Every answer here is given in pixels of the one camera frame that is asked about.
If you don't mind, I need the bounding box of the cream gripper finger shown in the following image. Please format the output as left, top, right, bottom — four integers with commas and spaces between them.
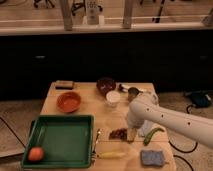
127, 128, 137, 142

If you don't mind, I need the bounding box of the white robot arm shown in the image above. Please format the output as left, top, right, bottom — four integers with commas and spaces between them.
126, 93, 213, 148

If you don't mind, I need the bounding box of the dark maroon bowl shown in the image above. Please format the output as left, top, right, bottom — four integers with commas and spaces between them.
96, 77, 116, 96

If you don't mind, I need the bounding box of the orange red bowl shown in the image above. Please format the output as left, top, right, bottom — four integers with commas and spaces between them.
56, 91, 81, 113

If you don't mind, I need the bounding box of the green chili pepper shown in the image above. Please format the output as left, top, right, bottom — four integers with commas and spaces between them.
143, 127, 164, 146

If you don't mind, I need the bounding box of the grey blue cloth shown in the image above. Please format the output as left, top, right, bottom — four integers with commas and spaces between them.
138, 120, 153, 137

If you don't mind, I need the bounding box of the blue sponge near edge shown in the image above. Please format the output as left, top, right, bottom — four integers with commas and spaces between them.
140, 150, 165, 167

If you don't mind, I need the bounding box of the white round container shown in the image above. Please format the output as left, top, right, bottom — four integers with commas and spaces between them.
106, 91, 121, 107

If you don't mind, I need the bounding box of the dark metal cup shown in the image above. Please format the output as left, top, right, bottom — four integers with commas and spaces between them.
128, 87, 139, 101

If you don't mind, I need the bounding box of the green plastic tray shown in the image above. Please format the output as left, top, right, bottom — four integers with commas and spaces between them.
21, 115, 94, 169

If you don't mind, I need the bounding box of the dark blue floor device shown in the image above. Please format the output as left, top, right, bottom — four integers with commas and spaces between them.
185, 91, 212, 108

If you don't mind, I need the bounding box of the brown wooden block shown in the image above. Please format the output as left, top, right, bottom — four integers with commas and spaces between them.
55, 80, 74, 89

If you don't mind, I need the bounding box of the orange peach fruit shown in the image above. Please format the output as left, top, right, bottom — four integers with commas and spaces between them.
28, 147, 44, 162

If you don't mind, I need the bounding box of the black power cable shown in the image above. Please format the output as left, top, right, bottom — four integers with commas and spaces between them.
168, 103, 200, 171

